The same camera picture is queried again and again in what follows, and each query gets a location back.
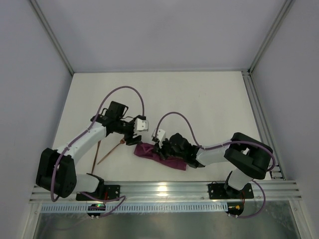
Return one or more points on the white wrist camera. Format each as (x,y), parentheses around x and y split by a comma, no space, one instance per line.
(141,125)
(158,135)

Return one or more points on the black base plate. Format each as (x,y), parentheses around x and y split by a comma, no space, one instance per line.
(109,193)
(217,191)

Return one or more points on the right aluminium corner post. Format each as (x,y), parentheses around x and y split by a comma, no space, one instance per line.
(271,33)

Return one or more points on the purple cloth napkin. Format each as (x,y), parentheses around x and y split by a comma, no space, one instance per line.
(146,150)

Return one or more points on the right black controller board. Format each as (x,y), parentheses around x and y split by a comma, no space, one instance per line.
(234,209)

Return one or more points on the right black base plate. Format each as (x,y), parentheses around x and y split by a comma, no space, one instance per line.
(217,191)

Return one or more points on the right aluminium side rail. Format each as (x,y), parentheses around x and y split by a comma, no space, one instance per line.
(264,132)

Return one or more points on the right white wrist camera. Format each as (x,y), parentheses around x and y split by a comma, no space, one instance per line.
(158,135)

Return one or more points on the left black controller board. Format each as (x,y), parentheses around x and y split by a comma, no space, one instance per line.
(96,210)

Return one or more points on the black controller board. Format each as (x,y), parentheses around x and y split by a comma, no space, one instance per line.
(234,209)
(96,210)

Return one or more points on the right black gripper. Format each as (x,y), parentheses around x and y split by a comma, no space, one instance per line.
(162,147)

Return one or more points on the copper fork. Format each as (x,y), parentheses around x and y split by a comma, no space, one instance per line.
(122,141)

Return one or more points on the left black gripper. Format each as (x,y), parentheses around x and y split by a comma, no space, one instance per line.
(132,135)

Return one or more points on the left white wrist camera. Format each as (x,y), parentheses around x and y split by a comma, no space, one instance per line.
(141,125)

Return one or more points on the slotted grey cable duct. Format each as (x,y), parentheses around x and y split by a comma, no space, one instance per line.
(138,207)

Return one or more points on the aluminium corner post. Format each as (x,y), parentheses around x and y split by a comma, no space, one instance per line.
(51,35)
(271,33)

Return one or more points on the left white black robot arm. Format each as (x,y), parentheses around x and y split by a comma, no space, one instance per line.
(57,167)

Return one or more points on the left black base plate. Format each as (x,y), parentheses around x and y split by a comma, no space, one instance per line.
(109,193)

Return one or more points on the left aluminium corner post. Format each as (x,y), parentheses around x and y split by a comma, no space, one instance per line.
(51,35)

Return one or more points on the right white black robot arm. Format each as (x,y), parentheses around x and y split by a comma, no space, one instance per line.
(250,157)

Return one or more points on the copper knife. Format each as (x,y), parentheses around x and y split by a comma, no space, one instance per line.
(95,157)

